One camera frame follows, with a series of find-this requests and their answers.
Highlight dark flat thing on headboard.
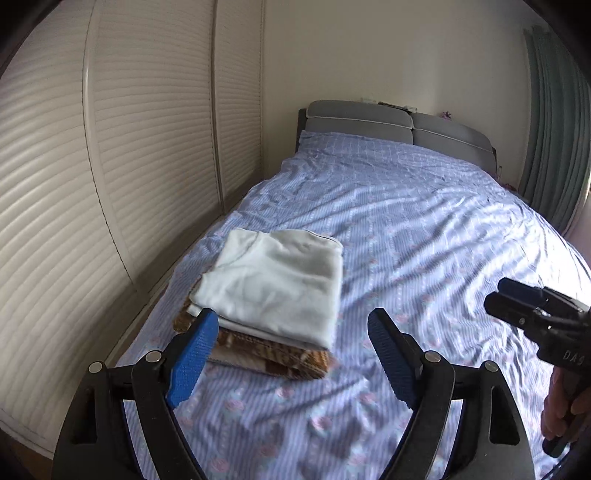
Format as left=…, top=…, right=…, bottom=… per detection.
left=362, top=97, right=419, bottom=112

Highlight pale green long-sleeve shirt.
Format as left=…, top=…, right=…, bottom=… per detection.
left=193, top=228, right=345, bottom=350

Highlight person's right hand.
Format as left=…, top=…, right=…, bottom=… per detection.
left=541, top=369, right=573, bottom=440

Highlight brown plaid folded garment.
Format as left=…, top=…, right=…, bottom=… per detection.
left=173, top=295, right=334, bottom=380

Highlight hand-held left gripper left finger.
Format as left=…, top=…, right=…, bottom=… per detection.
left=52, top=308, right=220, bottom=480

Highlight grey-green curtain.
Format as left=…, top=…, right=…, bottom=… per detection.
left=517, top=28, right=591, bottom=232

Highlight grey padded headboard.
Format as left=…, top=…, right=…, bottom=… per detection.
left=295, top=100, right=498, bottom=171

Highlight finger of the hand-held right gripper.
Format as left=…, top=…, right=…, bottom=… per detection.
left=484, top=294, right=543, bottom=330
left=498, top=278, right=543, bottom=302

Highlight bed with blue floral sheet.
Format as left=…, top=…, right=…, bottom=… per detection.
left=111, top=130, right=591, bottom=480

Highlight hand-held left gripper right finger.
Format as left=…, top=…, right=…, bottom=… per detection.
left=367, top=308, right=529, bottom=480

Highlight white louvered wardrobe doors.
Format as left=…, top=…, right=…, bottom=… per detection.
left=0, top=0, right=266, bottom=455

